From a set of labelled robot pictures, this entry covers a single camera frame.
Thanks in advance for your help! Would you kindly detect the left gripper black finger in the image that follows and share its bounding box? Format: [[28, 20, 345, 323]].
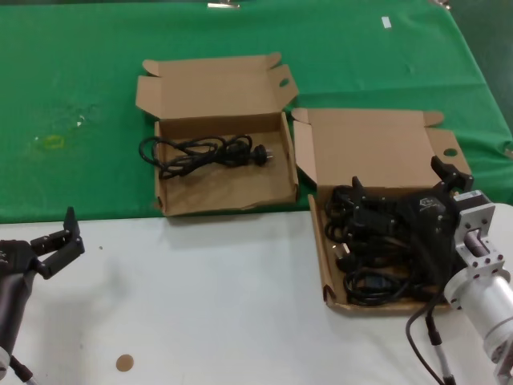
[[30, 206, 86, 281]]

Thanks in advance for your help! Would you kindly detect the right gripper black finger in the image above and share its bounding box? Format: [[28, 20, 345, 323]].
[[430, 156, 475, 197], [350, 176, 406, 233]]

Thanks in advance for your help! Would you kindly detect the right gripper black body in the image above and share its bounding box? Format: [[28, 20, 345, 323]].
[[395, 188, 462, 288]]

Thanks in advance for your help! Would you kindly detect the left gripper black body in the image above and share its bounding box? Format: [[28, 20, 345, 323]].
[[0, 239, 41, 350]]

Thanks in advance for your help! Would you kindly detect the cardboard box with round hole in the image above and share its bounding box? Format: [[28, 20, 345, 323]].
[[291, 107, 474, 318]]

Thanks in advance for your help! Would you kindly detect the cardboard box with oval cutout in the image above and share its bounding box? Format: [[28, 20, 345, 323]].
[[135, 51, 300, 217]]

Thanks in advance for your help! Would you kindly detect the green tablecloth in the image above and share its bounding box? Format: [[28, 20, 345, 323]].
[[0, 0, 513, 225]]

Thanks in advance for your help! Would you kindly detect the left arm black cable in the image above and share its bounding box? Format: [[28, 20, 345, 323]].
[[8, 355, 37, 385]]

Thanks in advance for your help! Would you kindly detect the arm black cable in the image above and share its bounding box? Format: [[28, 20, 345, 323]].
[[405, 294, 458, 385], [8, 355, 37, 385]]

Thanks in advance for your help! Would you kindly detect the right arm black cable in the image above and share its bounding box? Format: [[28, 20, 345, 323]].
[[405, 294, 458, 385]]

